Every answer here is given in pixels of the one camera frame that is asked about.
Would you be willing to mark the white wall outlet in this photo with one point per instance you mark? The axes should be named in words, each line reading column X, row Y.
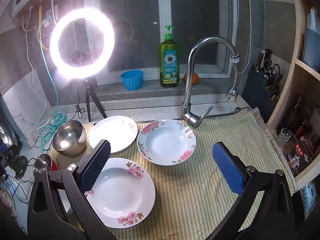
column 49, row 17

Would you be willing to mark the blue fluted plastic cup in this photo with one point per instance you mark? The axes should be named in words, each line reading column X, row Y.
column 132, row 80

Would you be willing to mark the teal power strip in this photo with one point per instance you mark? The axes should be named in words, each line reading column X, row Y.
column 61, row 120

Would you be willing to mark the white plate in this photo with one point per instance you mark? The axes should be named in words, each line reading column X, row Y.
column 112, row 132

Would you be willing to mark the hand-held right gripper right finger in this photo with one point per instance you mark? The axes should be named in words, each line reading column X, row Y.
column 228, row 167

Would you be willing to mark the clear drinking glass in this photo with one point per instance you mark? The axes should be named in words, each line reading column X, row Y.
column 283, row 137

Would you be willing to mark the blue plastic packet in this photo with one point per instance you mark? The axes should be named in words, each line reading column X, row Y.
column 308, row 193

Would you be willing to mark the flexible metal faucet sprayer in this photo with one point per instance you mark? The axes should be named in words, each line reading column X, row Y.
column 231, row 93

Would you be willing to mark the dark knife block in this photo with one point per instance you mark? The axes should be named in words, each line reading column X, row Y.
column 255, row 87

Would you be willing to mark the chrome kitchen faucet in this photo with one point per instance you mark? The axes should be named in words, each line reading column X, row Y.
column 189, row 80

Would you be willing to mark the large steel bowl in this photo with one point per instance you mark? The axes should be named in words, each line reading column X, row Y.
column 68, row 140

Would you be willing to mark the white window frame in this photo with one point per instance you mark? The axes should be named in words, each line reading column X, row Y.
column 162, row 30

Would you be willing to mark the metal sink knob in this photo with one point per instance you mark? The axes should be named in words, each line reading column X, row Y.
column 241, row 109

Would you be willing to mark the deep pink floral plate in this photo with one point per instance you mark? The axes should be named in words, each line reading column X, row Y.
column 120, row 192
column 166, row 142

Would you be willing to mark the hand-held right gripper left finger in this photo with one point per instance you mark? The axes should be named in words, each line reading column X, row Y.
column 96, row 165

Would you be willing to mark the glass pot lid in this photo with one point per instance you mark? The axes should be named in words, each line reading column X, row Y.
column 7, row 135

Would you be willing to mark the printed cardboard box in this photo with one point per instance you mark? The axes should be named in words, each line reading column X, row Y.
column 298, row 157

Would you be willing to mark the green dish soap bottle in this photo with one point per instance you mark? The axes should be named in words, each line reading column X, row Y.
column 169, row 65

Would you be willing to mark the dark glass bottle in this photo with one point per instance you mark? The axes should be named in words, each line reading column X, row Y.
column 296, row 115

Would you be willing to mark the wooden shelf unit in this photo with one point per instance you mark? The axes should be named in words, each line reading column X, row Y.
column 300, row 85

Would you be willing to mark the orange fruit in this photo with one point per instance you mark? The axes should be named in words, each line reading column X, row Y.
column 195, row 78

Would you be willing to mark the yellow striped cloth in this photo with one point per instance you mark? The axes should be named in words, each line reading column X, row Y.
column 200, row 192

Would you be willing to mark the blue plastic jug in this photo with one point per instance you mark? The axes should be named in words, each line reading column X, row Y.
column 311, row 45

